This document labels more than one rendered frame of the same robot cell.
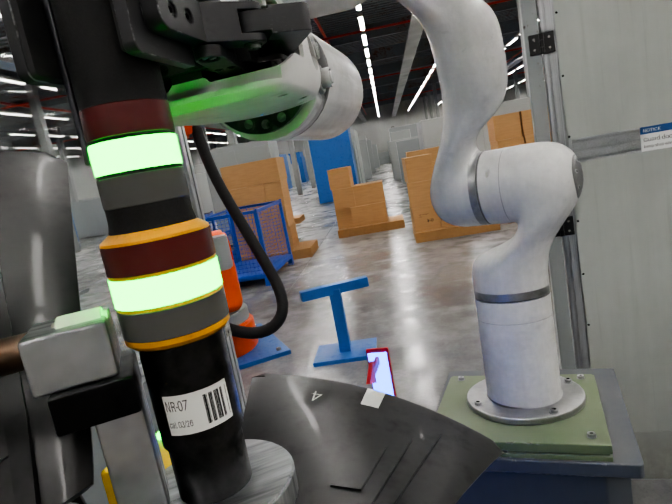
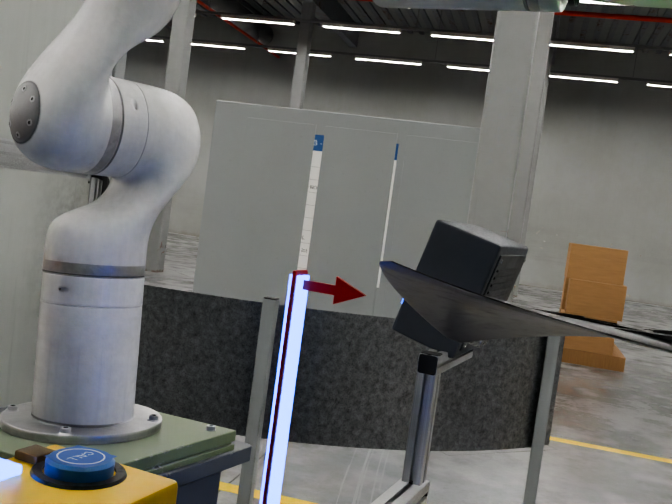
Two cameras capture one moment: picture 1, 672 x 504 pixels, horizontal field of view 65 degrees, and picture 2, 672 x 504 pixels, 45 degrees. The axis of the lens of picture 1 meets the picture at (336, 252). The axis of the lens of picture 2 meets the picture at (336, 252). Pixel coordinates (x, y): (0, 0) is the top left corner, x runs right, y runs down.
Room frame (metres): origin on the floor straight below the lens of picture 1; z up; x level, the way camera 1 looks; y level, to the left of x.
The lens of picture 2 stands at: (0.44, 0.67, 1.25)
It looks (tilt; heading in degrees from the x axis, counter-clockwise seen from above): 3 degrees down; 276
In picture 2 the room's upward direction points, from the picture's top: 8 degrees clockwise
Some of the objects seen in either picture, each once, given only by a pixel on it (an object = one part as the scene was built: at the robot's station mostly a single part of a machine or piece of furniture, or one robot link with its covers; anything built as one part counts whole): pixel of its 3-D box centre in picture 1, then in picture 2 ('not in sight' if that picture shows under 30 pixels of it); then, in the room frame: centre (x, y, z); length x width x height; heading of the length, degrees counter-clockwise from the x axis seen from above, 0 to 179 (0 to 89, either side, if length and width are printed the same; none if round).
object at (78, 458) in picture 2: not in sight; (79, 467); (0.63, 0.21, 1.08); 0.04 x 0.04 x 0.02
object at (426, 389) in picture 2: not in sight; (422, 417); (0.41, -0.54, 0.96); 0.03 x 0.03 x 0.20; 74
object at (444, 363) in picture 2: not in sight; (447, 355); (0.39, -0.64, 1.04); 0.24 x 0.03 x 0.03; 74
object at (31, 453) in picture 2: not in sight; (35, 454); (0.66, 0.20, 1.08); 0.02 x 0.02 x 0.01; 74
